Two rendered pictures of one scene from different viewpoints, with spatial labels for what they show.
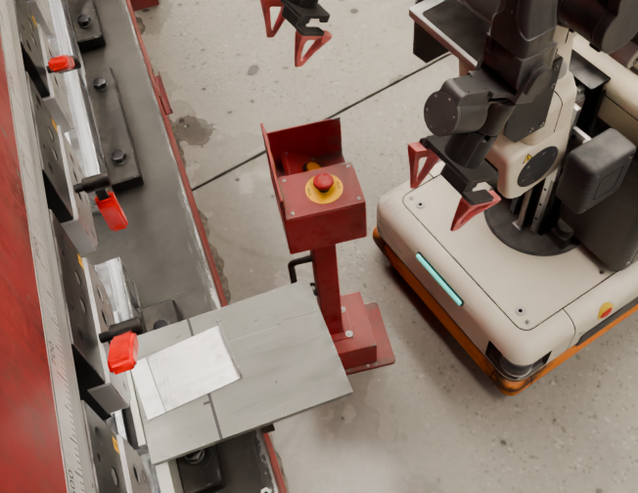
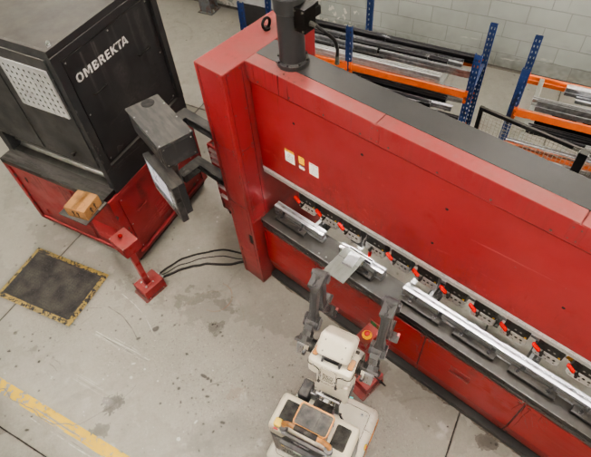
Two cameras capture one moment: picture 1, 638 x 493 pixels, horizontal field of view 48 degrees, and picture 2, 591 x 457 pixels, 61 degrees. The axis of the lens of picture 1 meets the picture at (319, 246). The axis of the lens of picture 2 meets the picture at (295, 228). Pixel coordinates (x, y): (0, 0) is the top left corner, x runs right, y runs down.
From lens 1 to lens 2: 3.15 m
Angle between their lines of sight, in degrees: 68
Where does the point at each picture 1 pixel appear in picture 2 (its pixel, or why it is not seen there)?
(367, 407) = not seen: hidden behind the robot
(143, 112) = (420, 319)
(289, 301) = (343, 277)
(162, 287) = (376, 284)
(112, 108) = (424, 312)
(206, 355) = (349, 263)
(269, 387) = (335, 264)
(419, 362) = not seen: hidden behind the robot
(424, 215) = (358, 411)
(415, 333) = not seen: hidden behind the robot
